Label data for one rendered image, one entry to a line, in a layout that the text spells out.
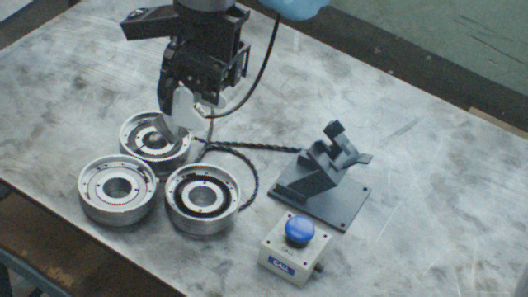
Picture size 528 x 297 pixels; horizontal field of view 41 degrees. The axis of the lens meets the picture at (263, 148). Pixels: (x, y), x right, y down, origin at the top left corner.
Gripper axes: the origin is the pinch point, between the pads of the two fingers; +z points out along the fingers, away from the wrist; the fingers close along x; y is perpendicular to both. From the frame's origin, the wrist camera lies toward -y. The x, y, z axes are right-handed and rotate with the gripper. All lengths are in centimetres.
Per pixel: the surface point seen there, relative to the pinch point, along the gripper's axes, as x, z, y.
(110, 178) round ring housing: -6.4, 10.2, -6.3
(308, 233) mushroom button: -2.7, 5.8, 21.9
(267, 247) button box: -5.4, 8.7, 17.9
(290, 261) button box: -5.6, 8.8, 21.5
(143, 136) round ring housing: 3.2, 10.4, -7.6
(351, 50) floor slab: 156, 92, -20
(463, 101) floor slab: 156, 93, 25
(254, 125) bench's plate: 18.0, 13.0, 3.5
